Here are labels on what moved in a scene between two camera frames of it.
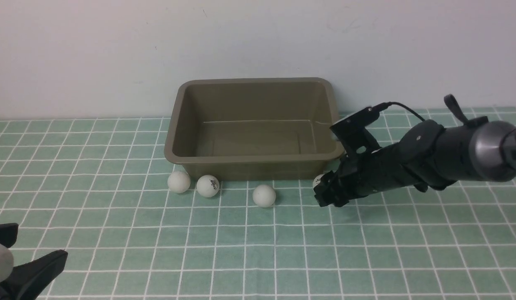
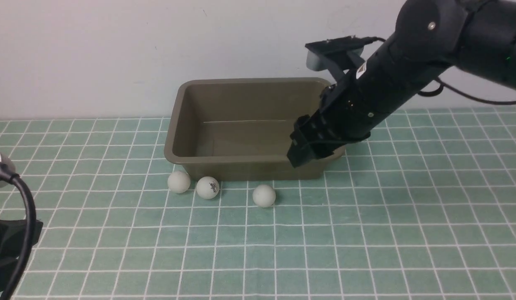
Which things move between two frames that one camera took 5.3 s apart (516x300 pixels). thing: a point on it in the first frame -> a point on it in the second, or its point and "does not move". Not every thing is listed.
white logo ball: [207, 186] does not move
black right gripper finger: [326, 196] -> [301, 152]
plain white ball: [264, 196] does not move
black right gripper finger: [330, 180] -> [305, 128]
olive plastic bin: [251, 128] does not move
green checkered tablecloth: [96, 190] does not move
